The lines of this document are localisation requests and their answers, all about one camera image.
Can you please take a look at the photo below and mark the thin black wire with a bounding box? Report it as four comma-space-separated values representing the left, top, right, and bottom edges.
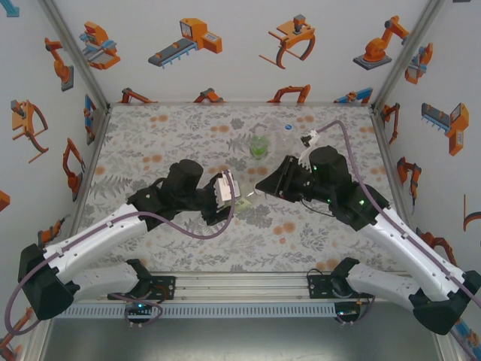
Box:
300, 199, 335, 217

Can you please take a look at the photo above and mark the floral patterned tablecloth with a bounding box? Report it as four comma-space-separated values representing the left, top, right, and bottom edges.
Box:
80, 104, 422, 274

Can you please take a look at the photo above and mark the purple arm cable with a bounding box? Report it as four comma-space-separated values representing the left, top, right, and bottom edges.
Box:
5, 169, 238, 336
314, 120, 481, 361

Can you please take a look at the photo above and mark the small controller board green light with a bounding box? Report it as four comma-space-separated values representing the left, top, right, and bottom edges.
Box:
335, 307, 362, 320
125, 300, 156, 319

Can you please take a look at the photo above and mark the wide aluminium extrusion rail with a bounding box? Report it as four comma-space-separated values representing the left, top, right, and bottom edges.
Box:
80, 271, 414, 304

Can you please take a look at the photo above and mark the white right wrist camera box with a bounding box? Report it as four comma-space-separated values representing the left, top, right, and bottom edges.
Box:
299, 129, 320, 170

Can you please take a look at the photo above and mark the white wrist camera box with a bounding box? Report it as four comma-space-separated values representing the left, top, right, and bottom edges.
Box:
299, 129, 320, 170
213, 171, 244, 207

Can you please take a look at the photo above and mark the clear bottle yellow label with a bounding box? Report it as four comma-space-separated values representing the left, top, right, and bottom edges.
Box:
235, 183, 264, 218

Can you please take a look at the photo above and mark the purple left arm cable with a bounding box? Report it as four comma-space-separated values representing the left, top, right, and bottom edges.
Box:
5, 169, 238, 336

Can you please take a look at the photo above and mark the clear unlabelled plastic bottle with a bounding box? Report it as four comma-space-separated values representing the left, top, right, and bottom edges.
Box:
276, 127, 300, 159

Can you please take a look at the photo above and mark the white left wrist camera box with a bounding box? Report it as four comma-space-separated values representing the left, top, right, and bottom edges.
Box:
213, 171, 244, 207

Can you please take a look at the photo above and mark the grey slotted cable duct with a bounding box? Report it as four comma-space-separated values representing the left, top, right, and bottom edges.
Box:
50, 303, 337, 320

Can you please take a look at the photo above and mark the clear bottle green label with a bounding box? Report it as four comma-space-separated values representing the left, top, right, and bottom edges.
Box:
250, 129, 271, 162

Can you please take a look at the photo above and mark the aluminium frame bar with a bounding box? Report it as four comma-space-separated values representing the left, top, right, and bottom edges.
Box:
370, 106, 469, 361
37, 0, 113, 114
370, 0, 448, 114
20, 106, 113, 361

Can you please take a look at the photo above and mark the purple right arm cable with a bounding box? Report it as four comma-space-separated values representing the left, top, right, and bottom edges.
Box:
314, 120, 481, 361

